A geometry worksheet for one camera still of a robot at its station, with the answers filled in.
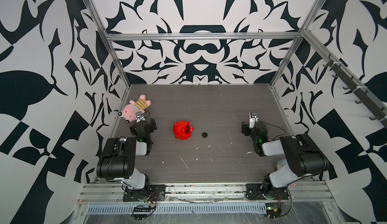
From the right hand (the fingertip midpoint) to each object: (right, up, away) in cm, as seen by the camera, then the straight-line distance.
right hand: (250, 119), depth 95 cm
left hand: (-67, 0, -2) cm, 67 cm away
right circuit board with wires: (+2, -39, -24) cm, 46 cm away
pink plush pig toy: (-75, +4, -1) cm, 75 cm away
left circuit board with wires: (-60, -41, -23) cm, 76 cm away
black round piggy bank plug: (-28, -9, -1) cm, 30 cm away
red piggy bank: (-41, -4, -12) cm, 43 cm away
